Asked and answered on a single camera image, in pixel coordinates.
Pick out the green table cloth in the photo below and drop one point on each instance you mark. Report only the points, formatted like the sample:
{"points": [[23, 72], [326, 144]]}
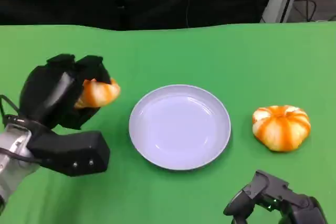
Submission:
{"points": [[183, 56]]}

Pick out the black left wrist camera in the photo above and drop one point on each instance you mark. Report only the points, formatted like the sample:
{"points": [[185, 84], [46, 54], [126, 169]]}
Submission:
{"points": [[76, 150]]}

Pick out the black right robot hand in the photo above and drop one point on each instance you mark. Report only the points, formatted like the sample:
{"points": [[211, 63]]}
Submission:
{"points": [[294, 203]]}

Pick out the orange and white bread roll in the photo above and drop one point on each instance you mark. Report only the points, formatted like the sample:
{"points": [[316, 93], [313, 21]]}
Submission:
{"points": [[282, 129], [101, 93]]}

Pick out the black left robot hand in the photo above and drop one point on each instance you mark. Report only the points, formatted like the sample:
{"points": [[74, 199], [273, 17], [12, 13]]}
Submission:
{"points": [[50, 95]]}

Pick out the lilac plate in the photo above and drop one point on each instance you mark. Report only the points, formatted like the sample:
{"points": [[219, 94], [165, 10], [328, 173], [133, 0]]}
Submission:
{"points": [[179, 127]]}

